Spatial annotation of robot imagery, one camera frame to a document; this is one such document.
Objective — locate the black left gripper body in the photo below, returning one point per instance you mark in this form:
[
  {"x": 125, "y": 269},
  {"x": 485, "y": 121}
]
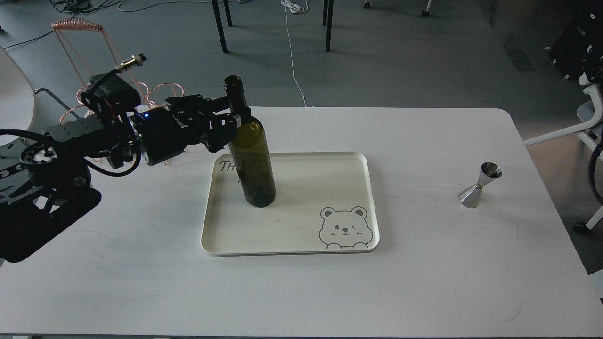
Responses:
[{"x": 165, "y": 132}]

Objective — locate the copper wire wine rack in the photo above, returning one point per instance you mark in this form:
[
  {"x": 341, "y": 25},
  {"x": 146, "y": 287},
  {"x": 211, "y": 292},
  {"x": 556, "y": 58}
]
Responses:
[{"x": 85, "y": 28}]

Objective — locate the white office chair right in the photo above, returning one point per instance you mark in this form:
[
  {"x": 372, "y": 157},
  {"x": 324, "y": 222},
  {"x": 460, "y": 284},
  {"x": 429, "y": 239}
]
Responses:
[{"x": 589, "y": 131}]

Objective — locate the dark green wine bottle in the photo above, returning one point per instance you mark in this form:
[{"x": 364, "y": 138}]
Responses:
[{"x": 249, "y": 149}]

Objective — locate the black table leg right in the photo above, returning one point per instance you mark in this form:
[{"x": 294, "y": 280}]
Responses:
[{"x": 327, "y": 19}]

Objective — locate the white chair left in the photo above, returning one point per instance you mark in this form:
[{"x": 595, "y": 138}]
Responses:
[{"x": 18, "y": 105}]

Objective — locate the black equipment case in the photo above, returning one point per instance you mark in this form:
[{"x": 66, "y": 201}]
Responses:
[{"x": 579, "y": 48}]

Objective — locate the silver steel jigger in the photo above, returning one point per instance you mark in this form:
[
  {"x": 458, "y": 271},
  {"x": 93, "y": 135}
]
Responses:
[{"x": 471, "y": 196}]

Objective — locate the cream bear tray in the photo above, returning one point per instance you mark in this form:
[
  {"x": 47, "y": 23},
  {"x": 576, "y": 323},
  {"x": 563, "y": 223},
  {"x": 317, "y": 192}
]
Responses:
[{"x": 324, "y": 204}]

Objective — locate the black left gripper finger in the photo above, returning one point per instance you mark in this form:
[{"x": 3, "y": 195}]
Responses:
[
  {"x": 216, "y": 105},
  {"x": 223, "y": 129}
]

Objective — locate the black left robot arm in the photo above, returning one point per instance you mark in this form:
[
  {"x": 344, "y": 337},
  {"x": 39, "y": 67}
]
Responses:
[{"x": 57, "y": 192}]

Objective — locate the black table leg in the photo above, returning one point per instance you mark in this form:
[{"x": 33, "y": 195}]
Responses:
[
  {"x": 219, "y": 23},
  {"x": 327, "y": 19}
]

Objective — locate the black table leg left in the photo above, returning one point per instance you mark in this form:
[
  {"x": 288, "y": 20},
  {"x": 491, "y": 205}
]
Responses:
[{"x": 219, "y": 23}]

